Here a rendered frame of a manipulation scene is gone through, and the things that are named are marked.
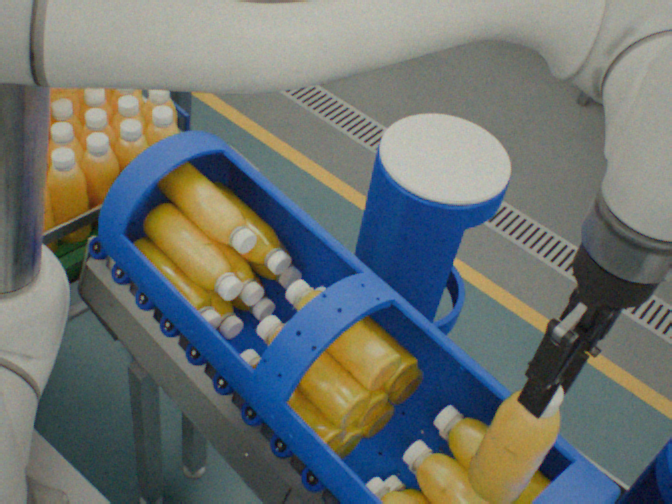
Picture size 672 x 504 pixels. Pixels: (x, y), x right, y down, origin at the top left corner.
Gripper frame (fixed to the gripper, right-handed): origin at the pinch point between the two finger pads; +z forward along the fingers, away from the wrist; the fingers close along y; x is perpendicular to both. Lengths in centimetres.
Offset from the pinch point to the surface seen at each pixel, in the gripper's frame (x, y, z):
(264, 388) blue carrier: 32.7, -8.5, 33.9
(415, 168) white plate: 58, 54, 44
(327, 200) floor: 131, 115, 148
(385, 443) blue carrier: 20, 8, 51
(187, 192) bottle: 67, 3, 29
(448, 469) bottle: 7.4, 4.9, 36.9
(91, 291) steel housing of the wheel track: 82, -8, 61
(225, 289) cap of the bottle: 51, -1, 35
